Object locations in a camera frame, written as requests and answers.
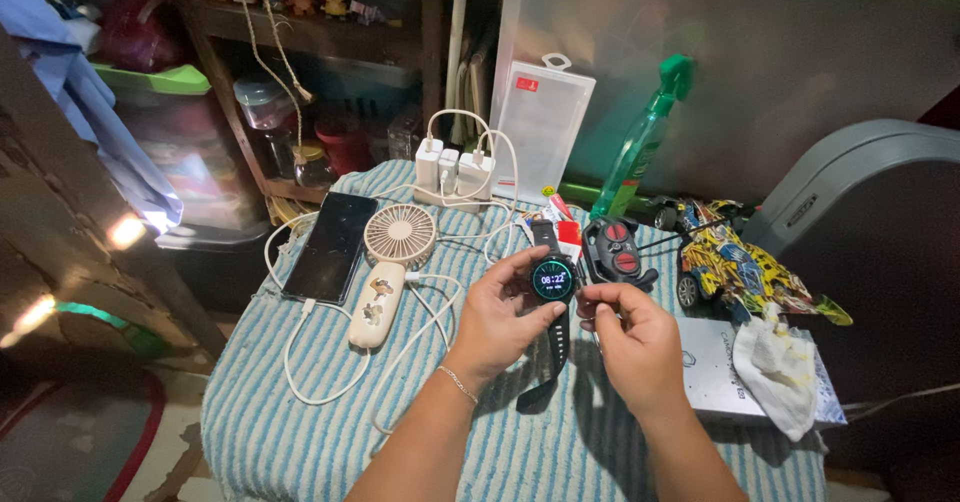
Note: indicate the blue white striped towel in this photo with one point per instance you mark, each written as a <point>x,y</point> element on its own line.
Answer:
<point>315,442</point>

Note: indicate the grey plastic chair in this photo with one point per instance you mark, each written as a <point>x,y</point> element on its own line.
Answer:
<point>862,187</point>

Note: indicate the large translucent storage box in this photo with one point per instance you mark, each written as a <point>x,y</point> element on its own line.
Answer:
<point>750,67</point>

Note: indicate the black red remote controller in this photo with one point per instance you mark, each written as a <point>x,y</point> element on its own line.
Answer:
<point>616,253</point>

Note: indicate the wooden shelf with clutter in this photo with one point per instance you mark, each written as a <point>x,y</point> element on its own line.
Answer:
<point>315,74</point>

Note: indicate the black smartwatch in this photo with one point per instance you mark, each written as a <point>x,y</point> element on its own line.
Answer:
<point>553,292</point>

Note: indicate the green spray bottle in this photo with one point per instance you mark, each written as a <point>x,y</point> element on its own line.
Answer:
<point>637,149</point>

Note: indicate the colourful toy car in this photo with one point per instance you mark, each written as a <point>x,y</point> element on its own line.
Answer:
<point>731,262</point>

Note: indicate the person's right hand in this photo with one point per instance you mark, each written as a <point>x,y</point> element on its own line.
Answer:
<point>637,352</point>

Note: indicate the blue hanging cloth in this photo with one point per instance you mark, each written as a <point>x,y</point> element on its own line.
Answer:
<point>82,89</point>

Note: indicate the white power strip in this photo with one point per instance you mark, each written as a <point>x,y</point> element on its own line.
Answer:
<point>450,196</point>

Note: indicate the black smartphone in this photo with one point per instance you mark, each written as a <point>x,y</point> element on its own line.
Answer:
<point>331,247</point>

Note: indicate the white charger adapter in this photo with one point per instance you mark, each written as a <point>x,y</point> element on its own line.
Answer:
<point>475,175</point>
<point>448,168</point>
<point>429,163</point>

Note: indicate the clear plastic package box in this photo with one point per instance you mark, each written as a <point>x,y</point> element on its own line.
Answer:
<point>541,123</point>

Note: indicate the person's left hand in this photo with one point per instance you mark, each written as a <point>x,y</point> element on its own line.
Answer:
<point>491,322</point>

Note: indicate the grey cardboard box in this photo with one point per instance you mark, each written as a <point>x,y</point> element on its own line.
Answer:
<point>709,374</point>

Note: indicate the red white small packets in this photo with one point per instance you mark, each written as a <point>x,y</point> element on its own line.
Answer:
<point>559,221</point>

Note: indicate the black bin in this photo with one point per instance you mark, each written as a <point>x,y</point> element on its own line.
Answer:
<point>217,258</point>

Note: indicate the beige handheld fan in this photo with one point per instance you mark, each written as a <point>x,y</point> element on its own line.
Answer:
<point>390,262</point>

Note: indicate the white crumpled cloth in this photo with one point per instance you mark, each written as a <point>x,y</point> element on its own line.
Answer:
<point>780,371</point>

